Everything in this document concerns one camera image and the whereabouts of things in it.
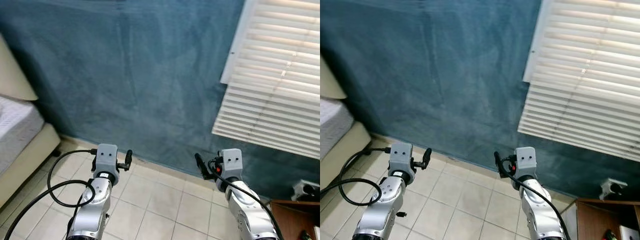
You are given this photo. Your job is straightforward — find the brown wooden cabinet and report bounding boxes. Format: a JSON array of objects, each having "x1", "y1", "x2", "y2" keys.
[
  {"x1": 270, "y1": 200, "x2": 321, "y2": 240},
  {"x1": 560, "y1": 198, "x2": 640, "y2": 240}
]

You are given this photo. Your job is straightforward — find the white window blind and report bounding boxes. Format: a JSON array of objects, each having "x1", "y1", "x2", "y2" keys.
[
  {"x1": 517, "y1": 0, "x2": 640, "y2": 163},
  {"x1": 211, "y1": 0, "x2": 321, "y2": 160}
]

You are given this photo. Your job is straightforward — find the cream headboard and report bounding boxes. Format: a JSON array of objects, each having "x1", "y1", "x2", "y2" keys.
[
  {"x1": 320, "y1": 55, "x2": 347, "y2": 100},
  {"x1": 0, "y1": 35, "x2": 38, "y2": 102}
]

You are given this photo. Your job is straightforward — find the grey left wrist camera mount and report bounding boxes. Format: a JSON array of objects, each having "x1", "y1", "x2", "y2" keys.
[
  {"x1": 94, "y1": 143, "x2": 121, "y2": 186},
  {"x1": 387, "y1": 142, "x2": 416, "y2": 185}
]

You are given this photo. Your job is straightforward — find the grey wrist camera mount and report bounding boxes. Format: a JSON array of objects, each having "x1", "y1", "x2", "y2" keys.
[
  {"x1": 514, "y1": 146, "x2": 538, "y2": 178},
  {"x1": 94, "y1": 143, "x2": 121, "y2": 186},
  {"x1": 387, "y1": 142, "x2": 416, "y2": 185},
  {"x1": 218, "y1": 148, "x2": 244, "y2": 181}
]

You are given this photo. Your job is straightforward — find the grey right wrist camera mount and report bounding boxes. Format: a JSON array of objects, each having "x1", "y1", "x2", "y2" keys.
[
  {"x1": 514, "y1": 146, "x2": 538, "y2": 178},
  {"x1": 218, "y1": 148, "x2": 244, "y2": 181}
]

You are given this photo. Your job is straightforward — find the cream bed frame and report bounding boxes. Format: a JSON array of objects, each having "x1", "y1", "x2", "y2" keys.
[
  {"x1": 320, "y1": 121, "x2": 373, "y2": 193},
  {"x1": 0, "y1": 122, "x2": 62, "y2": 208}
]

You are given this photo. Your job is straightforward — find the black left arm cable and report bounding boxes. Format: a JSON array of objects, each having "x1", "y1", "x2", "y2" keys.
[
  {"x1": 2, "y1": 148, "x2": 98, "y2": 240},
  {"x1": 320, "y1": 146, "x2": 392, "y2": 207}
]

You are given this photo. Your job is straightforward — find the white wall socket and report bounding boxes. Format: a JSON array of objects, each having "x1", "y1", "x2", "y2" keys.
[
  {"x1": 291, "y1": 179, "x2": 321, "y2": 202},
  {"x1": 600, "y1": 177, "x2": 628, "y2": 201}
]

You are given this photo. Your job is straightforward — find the white window frame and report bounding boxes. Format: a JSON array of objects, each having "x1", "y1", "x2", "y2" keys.
[
  {"x1": 522, "y1": 0, "x2": 556, "y2": 83},
  {"x1": 220, "y1": 0, "x2": 261, "y2": 85}
]

